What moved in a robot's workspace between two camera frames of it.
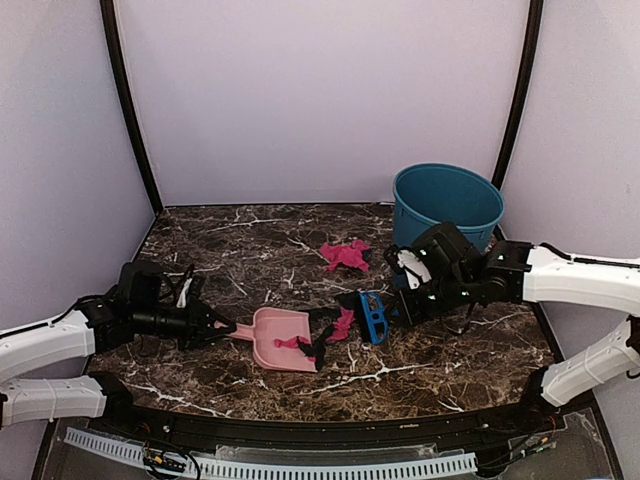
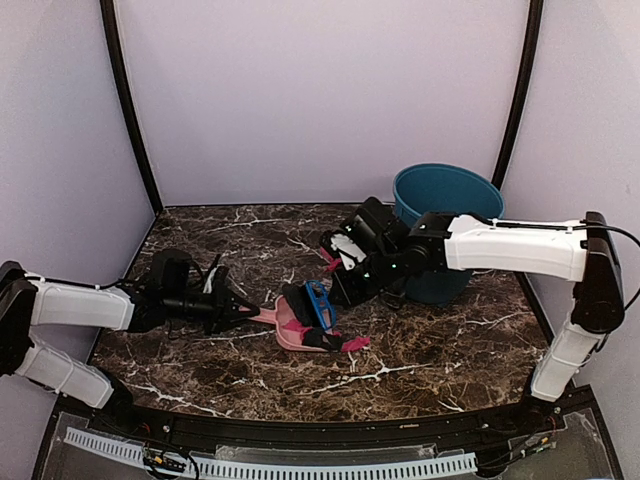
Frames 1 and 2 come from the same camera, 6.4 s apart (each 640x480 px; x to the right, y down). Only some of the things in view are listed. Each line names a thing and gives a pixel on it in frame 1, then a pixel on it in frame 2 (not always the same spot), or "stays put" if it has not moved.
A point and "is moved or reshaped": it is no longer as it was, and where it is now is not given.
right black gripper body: x=422 y=310 → x=359 y=291
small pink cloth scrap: x=342 y=325 → x=296 y=325
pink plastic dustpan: x=276 y=333 is moved or reshaped
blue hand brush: x=375 y=313 → x=323 y=303
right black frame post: x=536 y=14 stays put
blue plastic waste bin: x=426 y=195 stays put
